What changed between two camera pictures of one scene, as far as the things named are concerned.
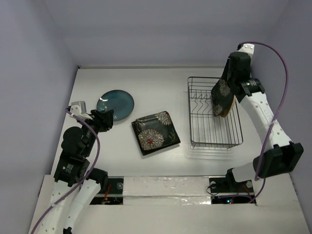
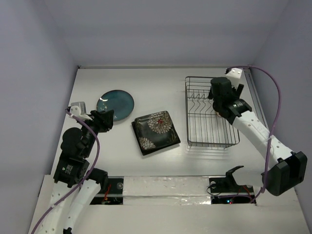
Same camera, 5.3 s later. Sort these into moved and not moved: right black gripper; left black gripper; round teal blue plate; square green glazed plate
Moved: right black gripper
Not moved: square green glazed plate; round teal blue plate; left black gripper
